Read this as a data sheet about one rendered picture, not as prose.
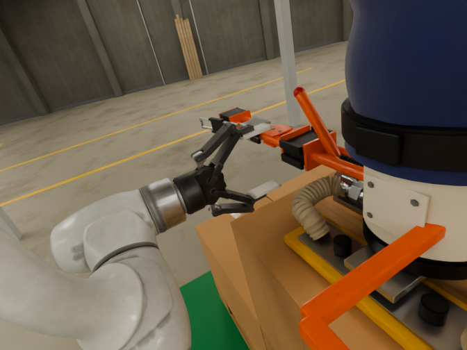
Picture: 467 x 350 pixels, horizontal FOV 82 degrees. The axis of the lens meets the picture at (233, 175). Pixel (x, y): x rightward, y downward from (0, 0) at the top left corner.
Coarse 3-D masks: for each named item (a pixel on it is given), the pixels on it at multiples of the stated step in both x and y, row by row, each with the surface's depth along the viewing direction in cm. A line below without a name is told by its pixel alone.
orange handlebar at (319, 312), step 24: (336, 168) 47; (360, 168) 44; (408, 240) 29; (432, 240) 29; (384, 264) 27; (408, 264) 29; (336, 288) 26; (360, 288) 26; (312, 312) 25; (336, 312) 25; (312, 336) 23; (336, 336) 22
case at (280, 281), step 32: (256, 224) 60; (288, 224) 58; (352, 224) 54; (256, 256) 53; (288, 256) 50; (256, 288) 65; (288, 288) 44; (320, 288) 43; (448, 288) 39; (288, 320) 50; (352, 320) 38
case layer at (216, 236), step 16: (304, 176) 149; (320, 176) 145; (272, 192) 142; (288, 192) 138; (256, 208) 132; (208, 224) 130; (224, 224) 127; (208, 240) 120; (224, 240) 117; (208, 256) 128; (224, 256) 109; (224, 272) 103; (240, 272) 100; (224, 288) 122; (240, 288) 94; (240, 304) 99; (240, 320) 117; (256, 320) 83; (256, 336) 95
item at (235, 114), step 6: (234, 108) 88; (240, 108) 87; (222, 114) 86; (228, 114) 84; (234, 114) 83; (240, 114) 82; (246, 114) 83; (228, 120) 82; (234, 120) 82; (240, 120) 83
